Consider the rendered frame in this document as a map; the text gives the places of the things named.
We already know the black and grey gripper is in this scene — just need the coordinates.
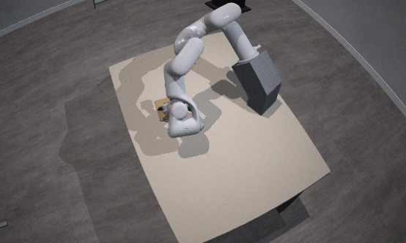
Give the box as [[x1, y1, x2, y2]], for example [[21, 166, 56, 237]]
[[158, 103, 169, 115]]

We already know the brown mat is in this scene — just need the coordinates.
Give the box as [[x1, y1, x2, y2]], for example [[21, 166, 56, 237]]
[[154, 98, 170, 122]]

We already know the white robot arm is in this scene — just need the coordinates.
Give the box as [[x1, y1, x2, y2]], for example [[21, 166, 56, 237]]
[[164, 3, 261, 138]]

